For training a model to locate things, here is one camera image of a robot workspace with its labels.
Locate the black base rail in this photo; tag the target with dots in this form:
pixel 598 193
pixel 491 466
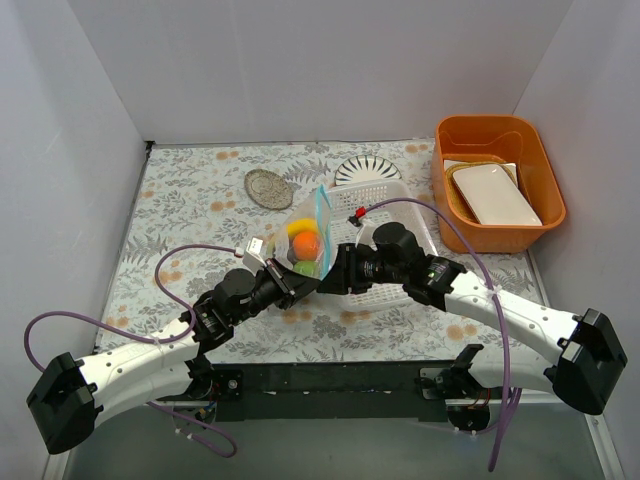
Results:
pixel 342 390

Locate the yellow banana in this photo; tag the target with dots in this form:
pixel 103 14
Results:
pixel 302 225

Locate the speckled grey oval dish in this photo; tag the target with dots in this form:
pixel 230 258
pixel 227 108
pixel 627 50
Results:
pixel 268 189

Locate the white plastic basket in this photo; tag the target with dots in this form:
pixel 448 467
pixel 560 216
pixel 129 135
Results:
pixel 345 200

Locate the blue striped round plate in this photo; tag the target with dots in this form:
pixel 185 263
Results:
pixel 365 168

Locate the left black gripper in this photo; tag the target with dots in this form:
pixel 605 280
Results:
pixel 280 282

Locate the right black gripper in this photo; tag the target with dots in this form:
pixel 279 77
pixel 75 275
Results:
pixel 347 267

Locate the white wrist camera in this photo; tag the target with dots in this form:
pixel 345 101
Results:
pixel 251 254
pixel 361 225

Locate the white rectangular plate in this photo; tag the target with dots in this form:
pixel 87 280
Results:
pixel 492 196

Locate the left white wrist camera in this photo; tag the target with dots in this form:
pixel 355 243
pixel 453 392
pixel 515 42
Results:
pixel 251 254

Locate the orange plastic bin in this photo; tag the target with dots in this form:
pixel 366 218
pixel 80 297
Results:
pixel 503 139

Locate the orange fruit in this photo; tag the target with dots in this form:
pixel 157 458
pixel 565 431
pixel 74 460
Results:
pixel 307 246

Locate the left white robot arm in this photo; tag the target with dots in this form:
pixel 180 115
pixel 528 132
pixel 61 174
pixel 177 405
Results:
pixel 74 396

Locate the clear zip top bag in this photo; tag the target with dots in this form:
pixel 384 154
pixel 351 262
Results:
pixel 317 206

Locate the large green custard apple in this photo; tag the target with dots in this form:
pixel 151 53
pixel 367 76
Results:
pixel 307 268

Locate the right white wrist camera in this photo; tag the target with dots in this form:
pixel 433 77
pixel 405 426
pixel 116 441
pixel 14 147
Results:
pixel 361 225

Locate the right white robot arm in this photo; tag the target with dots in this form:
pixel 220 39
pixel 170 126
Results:
pixel 579 358

